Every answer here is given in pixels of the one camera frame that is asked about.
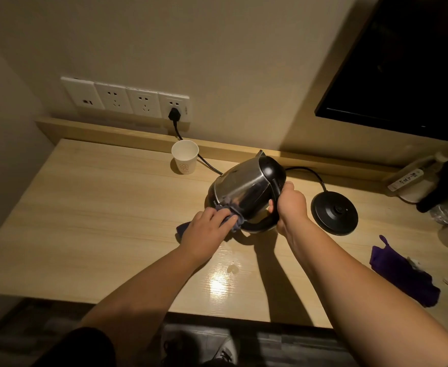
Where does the white tray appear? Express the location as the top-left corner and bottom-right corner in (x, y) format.
(384, 152), (448, 205)

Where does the white black sneaker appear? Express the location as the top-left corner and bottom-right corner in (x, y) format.
(211, 335), (241, 367)

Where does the white wall socket plate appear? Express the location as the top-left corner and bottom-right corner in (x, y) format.
(157, 91), (191, 123)
(126, 87), (163, 119)
(94, 82), (134, 114)
(60, 76), (105, 110)

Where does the white paper cup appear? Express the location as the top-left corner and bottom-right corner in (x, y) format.
(171, 140), (200, 175)

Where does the person's left hand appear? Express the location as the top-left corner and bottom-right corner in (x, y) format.
(180, 207), (240, 261)

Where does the black shirt sleeve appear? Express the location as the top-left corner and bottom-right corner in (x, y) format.
(32, 326), (117, 367)

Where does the person's right hand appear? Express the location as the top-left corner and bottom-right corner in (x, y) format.
(268, 181), (309, 238)

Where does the person's left forearm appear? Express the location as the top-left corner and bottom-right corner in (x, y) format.
(79, 242), (210, 367)

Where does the black power cable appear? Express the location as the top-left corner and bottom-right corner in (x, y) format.
(172, 119), (328, 194)

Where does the black round kettle base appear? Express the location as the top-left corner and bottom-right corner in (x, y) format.
(310, 191), (359, 237)

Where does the white label card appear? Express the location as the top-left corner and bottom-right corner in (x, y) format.
(387, 168), (425, 192)

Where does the purple cloth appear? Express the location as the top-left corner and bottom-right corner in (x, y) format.
(369, 235), (441, 308)

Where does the person's right forearm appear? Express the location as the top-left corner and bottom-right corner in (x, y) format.
(284, 218), (448, 367)

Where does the black wall television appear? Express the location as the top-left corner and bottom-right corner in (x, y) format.
(314, 0), (448, 146)

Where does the grey cleaning cloth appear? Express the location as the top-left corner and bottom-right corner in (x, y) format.
(175, 203), (245, 241)

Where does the steel electric kettle black handle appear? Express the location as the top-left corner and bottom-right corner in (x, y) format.
(207, 150), (287, 234)

